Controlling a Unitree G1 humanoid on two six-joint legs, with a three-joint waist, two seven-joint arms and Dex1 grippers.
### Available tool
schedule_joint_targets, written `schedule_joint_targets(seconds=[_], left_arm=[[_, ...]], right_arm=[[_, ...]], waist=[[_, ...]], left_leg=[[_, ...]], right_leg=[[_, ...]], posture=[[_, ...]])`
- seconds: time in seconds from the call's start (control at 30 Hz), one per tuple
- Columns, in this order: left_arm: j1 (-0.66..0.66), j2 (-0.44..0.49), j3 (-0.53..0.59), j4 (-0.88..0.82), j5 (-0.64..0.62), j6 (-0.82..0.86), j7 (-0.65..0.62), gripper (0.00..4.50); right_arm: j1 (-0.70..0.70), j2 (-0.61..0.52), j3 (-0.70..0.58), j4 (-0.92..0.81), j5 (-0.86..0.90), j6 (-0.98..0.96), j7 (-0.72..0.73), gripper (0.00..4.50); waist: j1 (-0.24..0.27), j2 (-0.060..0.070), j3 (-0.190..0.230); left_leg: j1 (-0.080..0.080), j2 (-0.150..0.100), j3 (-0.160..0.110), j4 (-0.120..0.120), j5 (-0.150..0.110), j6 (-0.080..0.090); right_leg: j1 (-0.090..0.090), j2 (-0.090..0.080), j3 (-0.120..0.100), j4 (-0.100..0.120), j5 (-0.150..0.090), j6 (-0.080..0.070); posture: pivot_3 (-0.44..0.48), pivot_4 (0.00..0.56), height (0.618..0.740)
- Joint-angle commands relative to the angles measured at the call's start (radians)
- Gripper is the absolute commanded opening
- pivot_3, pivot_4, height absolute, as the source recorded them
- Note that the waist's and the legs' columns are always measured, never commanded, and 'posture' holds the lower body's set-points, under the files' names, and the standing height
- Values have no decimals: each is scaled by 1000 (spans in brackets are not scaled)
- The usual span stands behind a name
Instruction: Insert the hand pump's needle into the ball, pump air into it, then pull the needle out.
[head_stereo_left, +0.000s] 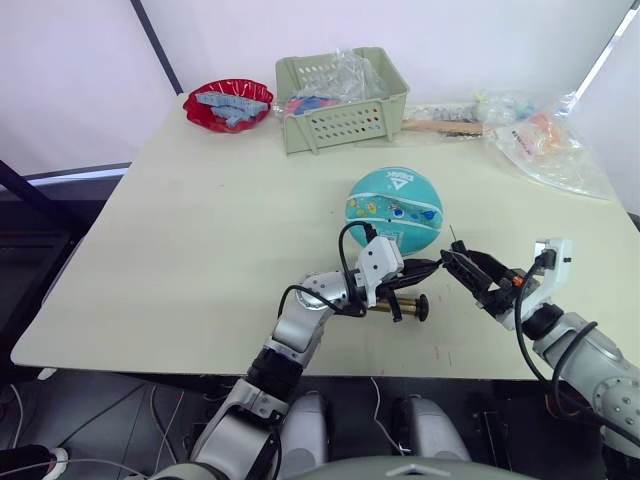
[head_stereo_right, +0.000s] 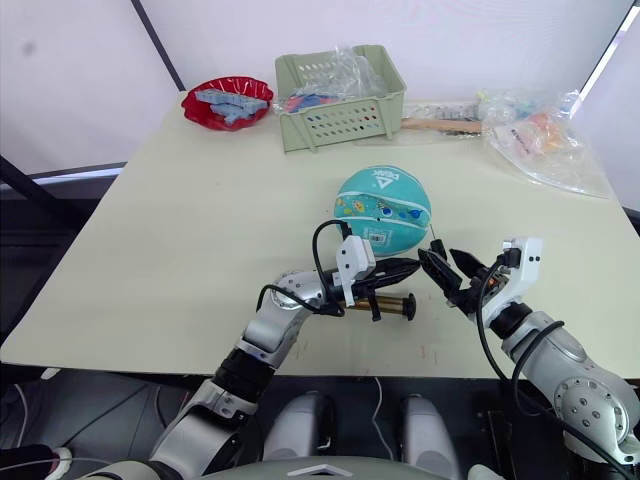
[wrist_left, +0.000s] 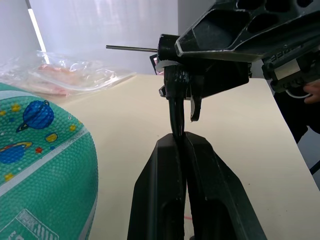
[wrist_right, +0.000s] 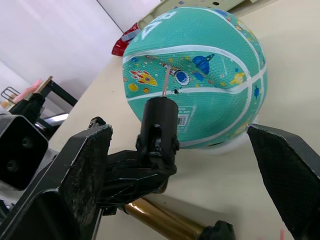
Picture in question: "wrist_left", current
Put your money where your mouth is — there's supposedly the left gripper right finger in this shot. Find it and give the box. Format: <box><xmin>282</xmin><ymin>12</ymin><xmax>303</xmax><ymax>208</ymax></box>
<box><xmin>183</xmin><ymin>131</ymin><xmax>268</xmax><ymax>240</ymax></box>

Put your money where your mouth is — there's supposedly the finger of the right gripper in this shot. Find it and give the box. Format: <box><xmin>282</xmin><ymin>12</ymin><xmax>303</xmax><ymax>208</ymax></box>
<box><xmin>174</xmin><ymin>0</ymin><xmax>320</xmax><ymax>61</ymax></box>
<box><xmin>184</xmin><ymin>57</ymin><xmax>251</xmax><ymax>99</ymax></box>

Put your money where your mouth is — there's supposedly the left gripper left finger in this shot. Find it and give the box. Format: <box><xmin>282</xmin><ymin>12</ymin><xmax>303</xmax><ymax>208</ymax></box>
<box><xmin>126</xmin><ymin>133</ymin><xmax>188</xmax><ymax>240</ymax></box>

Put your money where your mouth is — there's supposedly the black and gold hand pump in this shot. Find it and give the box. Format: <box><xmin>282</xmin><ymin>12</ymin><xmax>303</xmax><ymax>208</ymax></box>
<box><xmin>105</xmin><ymin>34</ymin><xmax>203</xmax><ymax>139</ymax></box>

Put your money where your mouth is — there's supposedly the teal space-print ball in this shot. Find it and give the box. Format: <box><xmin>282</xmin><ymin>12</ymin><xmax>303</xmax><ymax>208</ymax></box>
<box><xmin>0</xmin><ymin>82</ymin><xmax>100</xmax><ymax>240</ymax></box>

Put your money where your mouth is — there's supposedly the bystander's bare hand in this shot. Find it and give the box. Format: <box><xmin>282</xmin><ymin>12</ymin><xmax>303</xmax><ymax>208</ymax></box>
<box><xmin>303</xmin><ymin>83</ymin><xmax>320</xmax><ymax>105</ymax></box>

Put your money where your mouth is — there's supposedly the bystander in black clothes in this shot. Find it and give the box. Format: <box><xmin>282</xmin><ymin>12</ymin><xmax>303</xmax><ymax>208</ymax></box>
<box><xmin>271</xmin><ymin>91</ymin><xmax>320</xmax><ymax>145</ymax></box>

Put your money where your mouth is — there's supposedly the clear bag with orange contents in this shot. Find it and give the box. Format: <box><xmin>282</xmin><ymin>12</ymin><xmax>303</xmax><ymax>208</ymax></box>
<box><xmin>0</xmin><ymin>49</ymin><xmax>137</xmax><ymax>98</ymax></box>

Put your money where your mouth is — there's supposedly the white wall corner strip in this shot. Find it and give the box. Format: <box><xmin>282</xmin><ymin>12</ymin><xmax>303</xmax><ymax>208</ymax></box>
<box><xmin>25</xmin><ymin>0</ymin><xmax>51</xmax><ymax>65</ymax></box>

